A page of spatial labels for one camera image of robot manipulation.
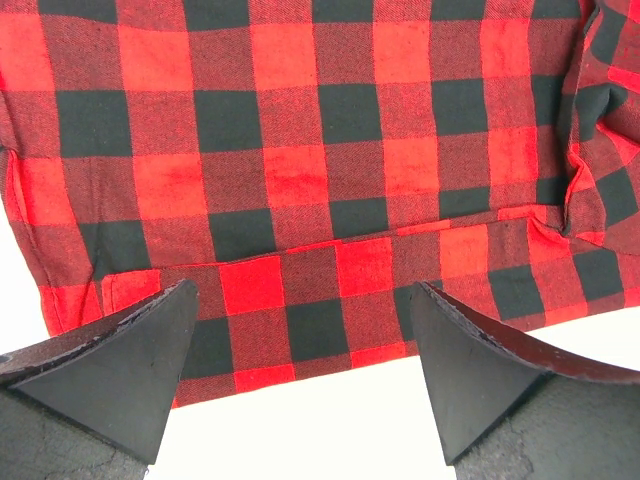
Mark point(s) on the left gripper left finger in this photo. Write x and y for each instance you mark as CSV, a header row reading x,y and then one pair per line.
x,y
93,403

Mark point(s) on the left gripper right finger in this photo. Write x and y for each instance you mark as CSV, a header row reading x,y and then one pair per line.
x,y
509,406

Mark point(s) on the red black plaid shirt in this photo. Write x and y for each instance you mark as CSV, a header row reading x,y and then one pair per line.
x,y
304,163

